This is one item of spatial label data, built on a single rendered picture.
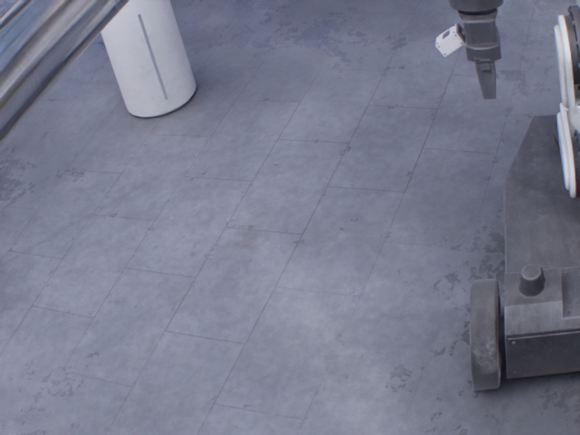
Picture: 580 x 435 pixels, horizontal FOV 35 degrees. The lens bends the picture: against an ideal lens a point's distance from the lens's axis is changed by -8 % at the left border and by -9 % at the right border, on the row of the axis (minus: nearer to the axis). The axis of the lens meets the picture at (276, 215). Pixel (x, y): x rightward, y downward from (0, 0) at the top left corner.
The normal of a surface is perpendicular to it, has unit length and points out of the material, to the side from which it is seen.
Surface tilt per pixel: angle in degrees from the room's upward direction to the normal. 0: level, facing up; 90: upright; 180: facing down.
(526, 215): 0
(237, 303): 0
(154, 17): 90
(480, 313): 18
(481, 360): 67
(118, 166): 0
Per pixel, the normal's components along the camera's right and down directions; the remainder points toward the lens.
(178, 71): 0.77, 0.26
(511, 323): -0.26, -0.07
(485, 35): -0.19, 0.50
